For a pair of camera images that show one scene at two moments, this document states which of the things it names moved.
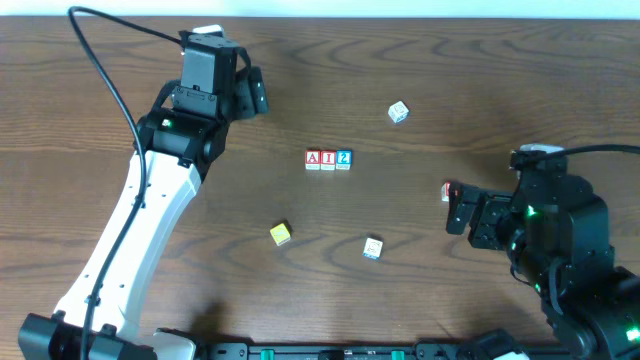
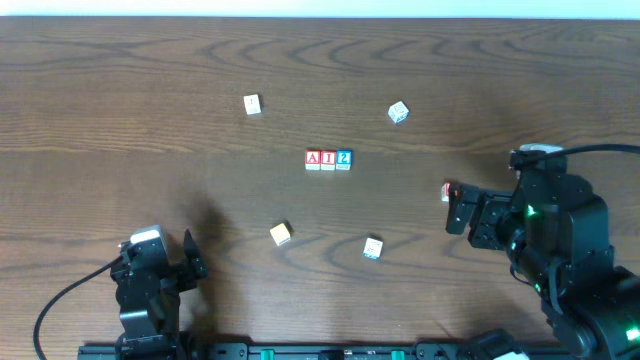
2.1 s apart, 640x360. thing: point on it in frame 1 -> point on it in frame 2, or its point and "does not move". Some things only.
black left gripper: (255, 92) -> (176, 267)
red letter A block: (312, 160) does not move
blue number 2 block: (343, 159) does not move
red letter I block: (327, 160) does not move
